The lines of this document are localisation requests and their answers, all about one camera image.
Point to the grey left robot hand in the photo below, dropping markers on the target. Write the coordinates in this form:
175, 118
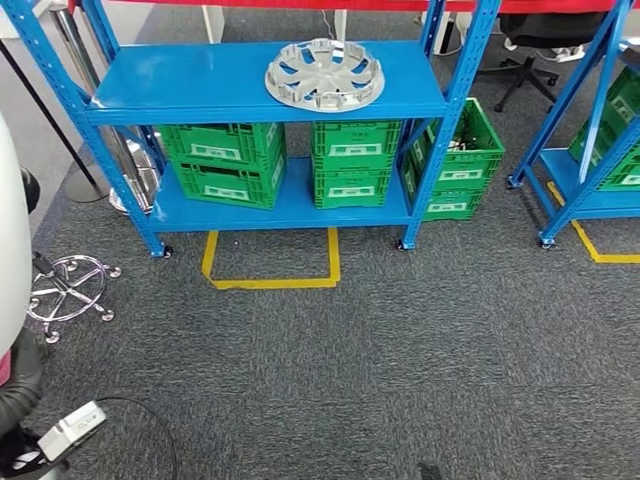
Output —
25, 371

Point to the white curved panel part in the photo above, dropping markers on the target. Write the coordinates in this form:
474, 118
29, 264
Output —
12, 232

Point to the blue metal shelf rack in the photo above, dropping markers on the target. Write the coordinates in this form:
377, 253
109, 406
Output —
200, 79
562, 175

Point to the black seat chrome stool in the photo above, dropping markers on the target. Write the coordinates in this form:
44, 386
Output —
30, 189

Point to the green plastic crate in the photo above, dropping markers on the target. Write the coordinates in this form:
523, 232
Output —
627, 179
350, 179
225, 185
350, 136
475, 162
452, 206
220, 142
617, 106

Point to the yellow floor tape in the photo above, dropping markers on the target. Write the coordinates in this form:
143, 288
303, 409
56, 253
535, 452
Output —
272, 283
615, 258

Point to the white table leg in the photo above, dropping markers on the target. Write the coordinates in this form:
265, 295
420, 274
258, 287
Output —
215, 23
341, 25

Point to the silver wheel hubcap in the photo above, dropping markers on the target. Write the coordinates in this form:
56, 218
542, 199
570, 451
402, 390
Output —
324, 76

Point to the red banner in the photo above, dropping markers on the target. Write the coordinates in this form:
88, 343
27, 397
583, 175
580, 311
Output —
300, 3

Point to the black office chair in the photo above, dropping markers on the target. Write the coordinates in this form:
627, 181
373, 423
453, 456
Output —
550, 30

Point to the black camera bracket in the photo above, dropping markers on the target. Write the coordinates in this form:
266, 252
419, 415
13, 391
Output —
20, 444

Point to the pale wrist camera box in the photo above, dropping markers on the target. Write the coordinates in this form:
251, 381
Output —
72, 430

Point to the black stanchion post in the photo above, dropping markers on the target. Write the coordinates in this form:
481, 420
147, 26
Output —
84, 189

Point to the chrome stanchion post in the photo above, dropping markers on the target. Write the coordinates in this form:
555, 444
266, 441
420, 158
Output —
72, 46

